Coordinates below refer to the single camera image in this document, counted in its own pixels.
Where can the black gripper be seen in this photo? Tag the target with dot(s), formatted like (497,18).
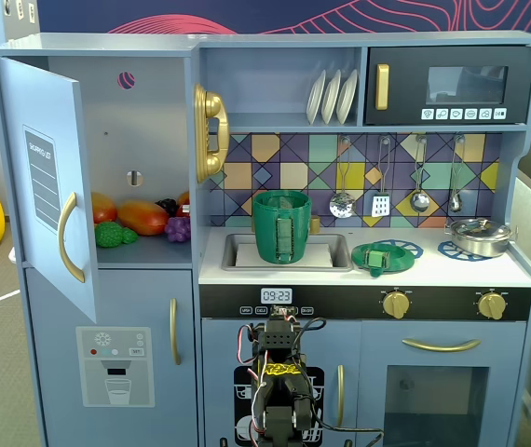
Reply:
(279,338)

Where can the green round lid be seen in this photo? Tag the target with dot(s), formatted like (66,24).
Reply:
(398,261)

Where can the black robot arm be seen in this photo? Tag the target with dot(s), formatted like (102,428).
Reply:
(279,335)

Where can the steel pot with lid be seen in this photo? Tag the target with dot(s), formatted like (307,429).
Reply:
(480,239)

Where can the digital clock display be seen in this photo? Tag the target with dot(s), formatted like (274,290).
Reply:
(276,295)

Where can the blue toy play kitchen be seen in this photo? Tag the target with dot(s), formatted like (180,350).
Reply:
(293,277)

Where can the blue dishwasher door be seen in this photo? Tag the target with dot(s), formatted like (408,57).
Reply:
(219,344)

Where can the green ribbed container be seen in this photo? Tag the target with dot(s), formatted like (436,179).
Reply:
(265,228)

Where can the grey toy sink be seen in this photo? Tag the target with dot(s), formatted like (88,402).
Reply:
(340,243)

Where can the blue oven door with window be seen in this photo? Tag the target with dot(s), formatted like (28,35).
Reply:
(372,349)

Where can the gold toy faucet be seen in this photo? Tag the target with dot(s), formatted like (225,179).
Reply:
(315,224)

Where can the gold stove knob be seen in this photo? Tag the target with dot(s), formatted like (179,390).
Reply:
(491,306)
(396,305)

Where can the metal skimmer spoon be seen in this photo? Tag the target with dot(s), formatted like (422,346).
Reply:
(342,206)

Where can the purple toy grapes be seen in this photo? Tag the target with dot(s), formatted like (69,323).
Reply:
(178,229)

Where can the blue freezer door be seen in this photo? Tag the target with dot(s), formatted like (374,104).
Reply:
(130,302)

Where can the red orange toy fruit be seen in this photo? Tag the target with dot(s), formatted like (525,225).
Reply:
(183,205)

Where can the metal slotted spatula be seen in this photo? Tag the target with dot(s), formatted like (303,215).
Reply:
(381,206)

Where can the dark toy blackberries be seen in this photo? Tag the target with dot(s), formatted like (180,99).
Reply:
(167,206)

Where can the toy mango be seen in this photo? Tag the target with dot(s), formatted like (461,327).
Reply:
(142,218)

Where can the green toy broccoli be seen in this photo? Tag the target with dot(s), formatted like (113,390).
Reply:
(109,234)

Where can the metal ladle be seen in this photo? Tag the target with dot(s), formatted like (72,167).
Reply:
(419,201)

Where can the red yellow toy peach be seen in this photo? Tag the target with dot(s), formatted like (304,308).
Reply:
(103,209)

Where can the gold toy telephone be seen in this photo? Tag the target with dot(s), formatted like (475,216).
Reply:
(210,107)

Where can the white toy plate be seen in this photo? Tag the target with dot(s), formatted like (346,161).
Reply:
(347,98)
(314,100)
(330,98)

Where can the black toy microwave door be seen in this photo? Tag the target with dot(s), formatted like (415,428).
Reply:
(405,114)

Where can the shopping list sticker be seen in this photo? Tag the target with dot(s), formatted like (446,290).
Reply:
(42,186)

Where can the blue fridge door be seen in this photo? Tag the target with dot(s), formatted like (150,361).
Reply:
(18,139)

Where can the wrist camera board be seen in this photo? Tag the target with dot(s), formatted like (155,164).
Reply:
(284,309)

